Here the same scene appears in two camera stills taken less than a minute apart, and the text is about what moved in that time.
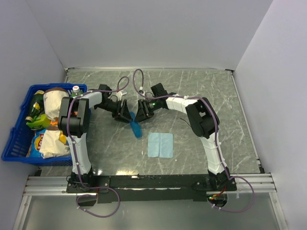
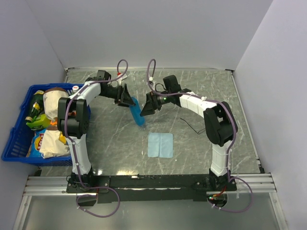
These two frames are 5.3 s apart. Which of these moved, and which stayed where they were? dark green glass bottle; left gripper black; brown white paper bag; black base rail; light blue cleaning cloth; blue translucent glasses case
Moved: left gripper black; blue translucent glasses case
Stayed: light blue cleaning cloth; dark green glass bottle; brown white paper bag; black base rail
